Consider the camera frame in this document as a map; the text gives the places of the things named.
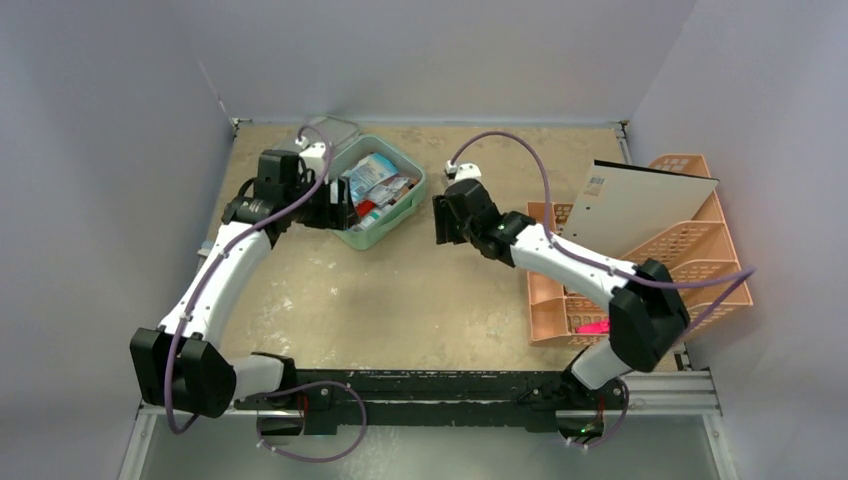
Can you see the red first aid pouch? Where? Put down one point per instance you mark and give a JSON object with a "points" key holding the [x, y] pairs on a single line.
{"points": [[363, 208]]}

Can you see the white cardboard folder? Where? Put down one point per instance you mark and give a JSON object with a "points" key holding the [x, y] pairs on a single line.
{"points": [[622, 206]]}

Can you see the white plastic bottle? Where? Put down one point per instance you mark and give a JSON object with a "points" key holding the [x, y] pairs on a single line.
{"points": [[373, 217]]}

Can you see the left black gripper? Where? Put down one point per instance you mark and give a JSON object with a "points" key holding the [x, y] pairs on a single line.
{"points": [[339, 215]]}

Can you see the mint green storage case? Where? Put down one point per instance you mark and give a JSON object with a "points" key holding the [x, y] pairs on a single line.
{"points": [[351, 145]]}

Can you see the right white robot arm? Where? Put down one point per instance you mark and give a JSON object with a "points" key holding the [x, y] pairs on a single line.
{"points": [[646, 318]]}

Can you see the peach plastic organizer basket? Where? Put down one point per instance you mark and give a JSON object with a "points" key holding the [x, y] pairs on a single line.
{"points": [[696, 252]]}

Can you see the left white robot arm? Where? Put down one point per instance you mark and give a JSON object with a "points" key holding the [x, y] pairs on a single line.
{"points": [[178, 364]]}

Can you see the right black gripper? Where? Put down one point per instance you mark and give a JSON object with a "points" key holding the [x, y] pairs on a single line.
{"points": [[448, 221]]}

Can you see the clear bag alcohol wipes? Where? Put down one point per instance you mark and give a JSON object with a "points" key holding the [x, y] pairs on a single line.
{"points": [[391, 190]]}

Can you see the light blue stapler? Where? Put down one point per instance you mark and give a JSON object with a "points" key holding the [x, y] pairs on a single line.
{"points": [[205, 249]]}

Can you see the blue white plastic bag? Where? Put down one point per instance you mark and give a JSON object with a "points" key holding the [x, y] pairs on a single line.
{"points": [[367, 173]]}

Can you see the pink marker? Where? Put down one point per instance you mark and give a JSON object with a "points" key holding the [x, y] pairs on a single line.
{"points": [[594, 328]]}

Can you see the black metal base frame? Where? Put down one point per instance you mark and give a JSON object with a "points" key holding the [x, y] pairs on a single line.
{"points": [[541, 401]]}

